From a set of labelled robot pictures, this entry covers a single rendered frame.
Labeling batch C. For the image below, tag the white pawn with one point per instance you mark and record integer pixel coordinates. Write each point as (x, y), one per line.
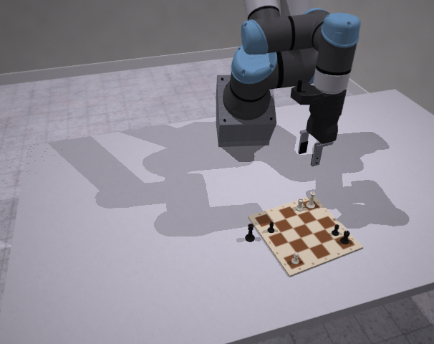
(295, 260)

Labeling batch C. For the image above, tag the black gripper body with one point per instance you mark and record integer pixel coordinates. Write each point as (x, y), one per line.
(326, 99)

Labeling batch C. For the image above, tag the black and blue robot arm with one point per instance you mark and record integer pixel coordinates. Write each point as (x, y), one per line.
(278, 51)

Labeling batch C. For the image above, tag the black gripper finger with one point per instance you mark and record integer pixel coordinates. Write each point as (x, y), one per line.
(316, 156)
(303, 143)

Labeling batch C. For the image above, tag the brown and cream chessboard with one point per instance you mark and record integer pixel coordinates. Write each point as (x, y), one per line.
(307, 232)

